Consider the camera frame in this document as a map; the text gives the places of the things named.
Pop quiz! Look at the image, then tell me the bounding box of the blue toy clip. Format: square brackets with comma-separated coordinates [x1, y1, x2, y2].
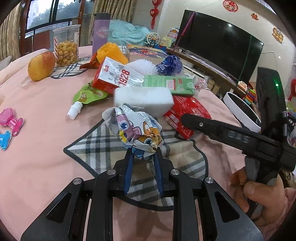
[0, 131, 12, 151]

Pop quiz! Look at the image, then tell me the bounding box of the green drink carton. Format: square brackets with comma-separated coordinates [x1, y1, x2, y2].
[143, 75, 195, 95]

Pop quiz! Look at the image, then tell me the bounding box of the teal cloth covered furniture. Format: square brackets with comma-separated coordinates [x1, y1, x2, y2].
[108, 20, 151, 46]

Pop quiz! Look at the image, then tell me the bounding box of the beige window curtain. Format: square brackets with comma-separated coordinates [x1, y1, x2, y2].
[88, 0, 137, 44]

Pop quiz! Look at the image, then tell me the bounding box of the right hand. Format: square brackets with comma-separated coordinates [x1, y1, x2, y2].
[230, 168, 285, 226]

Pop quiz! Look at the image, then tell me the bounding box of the purple box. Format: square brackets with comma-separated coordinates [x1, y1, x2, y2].
[92, 13, 111, 55]

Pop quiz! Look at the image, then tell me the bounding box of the blue plastic bag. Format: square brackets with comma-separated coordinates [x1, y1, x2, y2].
[156, 55, 183, 76]

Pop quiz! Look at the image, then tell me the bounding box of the colourful puzzle box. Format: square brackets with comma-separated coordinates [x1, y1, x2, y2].
[126, 44, 168, 58]

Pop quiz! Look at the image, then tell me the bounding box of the red plastic snack wrapper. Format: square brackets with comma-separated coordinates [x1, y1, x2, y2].
[164, 95, 211, 140]

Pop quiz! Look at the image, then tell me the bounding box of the clear popcorn jar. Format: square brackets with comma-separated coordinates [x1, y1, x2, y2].
[53, 25, 80, 67]

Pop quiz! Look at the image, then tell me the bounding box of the pink toy clip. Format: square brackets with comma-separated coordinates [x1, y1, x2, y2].
[0, 108, 24, 137]

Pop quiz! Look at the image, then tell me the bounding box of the white foam block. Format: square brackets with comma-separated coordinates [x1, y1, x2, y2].
[113, 87, 174, 118]

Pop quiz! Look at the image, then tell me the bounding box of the red yellow mango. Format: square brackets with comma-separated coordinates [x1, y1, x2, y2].
[28, 51, 56, 81]

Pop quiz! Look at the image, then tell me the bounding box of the rainbow stacking ring toy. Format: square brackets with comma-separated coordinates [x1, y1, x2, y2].
[243, 89, 256, 105]

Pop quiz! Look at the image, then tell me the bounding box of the white trash bin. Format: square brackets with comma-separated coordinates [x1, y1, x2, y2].
[223, 92, 261, 133]

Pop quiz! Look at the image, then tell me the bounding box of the cartoon paper wrapper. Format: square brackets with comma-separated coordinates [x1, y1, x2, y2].
[102, 103, 163, 161]

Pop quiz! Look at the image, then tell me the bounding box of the red 1928 milk carton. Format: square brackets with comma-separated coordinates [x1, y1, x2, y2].
[92, 57, 144, 94]

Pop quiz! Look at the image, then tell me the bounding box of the green squeeze pouch white cap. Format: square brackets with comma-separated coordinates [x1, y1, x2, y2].
[67, 82, 108, 120]

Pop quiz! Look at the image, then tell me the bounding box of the toy ferris wheel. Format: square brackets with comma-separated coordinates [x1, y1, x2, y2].
[144, 33, 161, 48]

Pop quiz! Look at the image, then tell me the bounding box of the black television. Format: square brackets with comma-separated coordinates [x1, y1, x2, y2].
[177, 10, 263, 83]

